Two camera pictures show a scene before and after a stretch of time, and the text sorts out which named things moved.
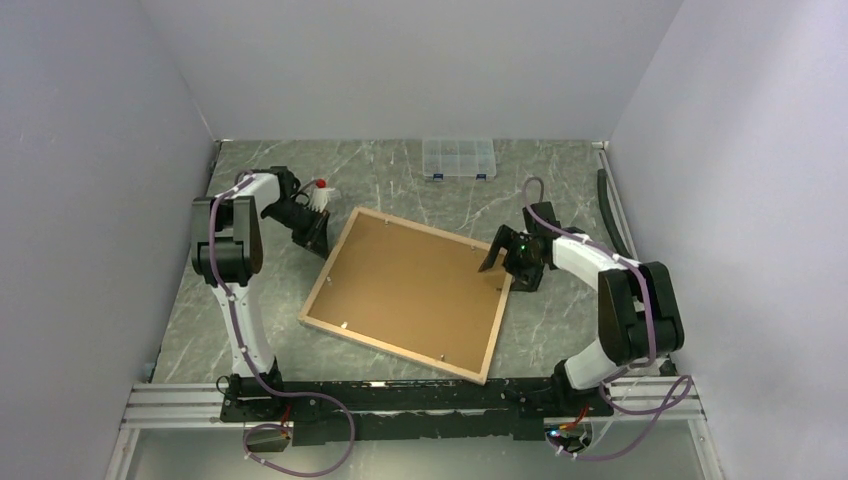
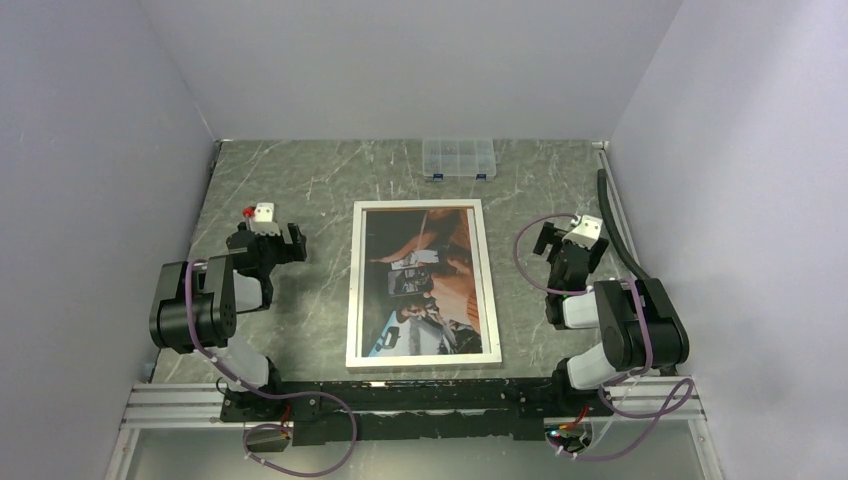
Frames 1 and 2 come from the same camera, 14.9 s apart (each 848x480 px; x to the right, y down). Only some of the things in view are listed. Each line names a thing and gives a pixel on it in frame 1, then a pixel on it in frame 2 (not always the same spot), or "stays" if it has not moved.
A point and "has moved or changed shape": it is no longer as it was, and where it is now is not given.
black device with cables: (324, 411) stays
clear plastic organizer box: (458, 158) stays
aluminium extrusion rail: (175, 406) stays
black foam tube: (602, 179) stays
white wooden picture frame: (414, 292) has moved or changed shape
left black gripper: (315, 239) to (294, 251)
